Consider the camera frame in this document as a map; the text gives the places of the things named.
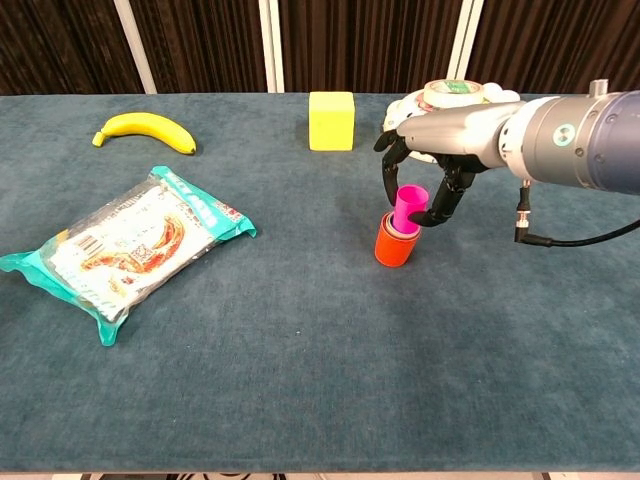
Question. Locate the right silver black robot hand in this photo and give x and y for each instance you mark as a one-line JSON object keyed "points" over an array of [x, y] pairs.
{"points": [[460, 132]]}

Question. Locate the pink plastic cup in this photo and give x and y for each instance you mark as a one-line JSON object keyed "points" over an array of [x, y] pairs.
{"points": [[407, 200]]}

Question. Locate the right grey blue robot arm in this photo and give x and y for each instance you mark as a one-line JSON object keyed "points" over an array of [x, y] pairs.
{"points": [[575, 140]]}

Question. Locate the white rabbit toy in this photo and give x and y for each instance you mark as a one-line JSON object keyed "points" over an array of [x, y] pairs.
{"points": [[450, 92]]}

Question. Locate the dark brown curtain panel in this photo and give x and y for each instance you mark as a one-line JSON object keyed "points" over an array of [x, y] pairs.
{"points": [[550, 40], [365, 45], [60, 45], [205, 45]]}

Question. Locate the yellow foam cube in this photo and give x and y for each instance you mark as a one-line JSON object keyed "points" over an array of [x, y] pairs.
{"points": [[331, 122]]}

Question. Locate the orange plastic cup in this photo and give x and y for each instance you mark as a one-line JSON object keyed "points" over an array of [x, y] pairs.
{"points": [[395, 250]]}

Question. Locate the teal table cloth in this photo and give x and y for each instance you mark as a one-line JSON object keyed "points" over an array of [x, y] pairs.
{"points": [[300, 375]]}

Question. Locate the yellow banana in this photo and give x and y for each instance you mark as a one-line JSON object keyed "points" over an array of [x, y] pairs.
{"points": [[145, 125]]}

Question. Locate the teal noodle package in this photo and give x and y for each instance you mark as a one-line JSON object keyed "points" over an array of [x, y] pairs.
{"points": [[130, 240]]}

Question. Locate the white partition post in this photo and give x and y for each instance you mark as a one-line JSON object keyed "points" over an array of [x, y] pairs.
{"points": [[270, 45], [134, 45], [465, 40]]}

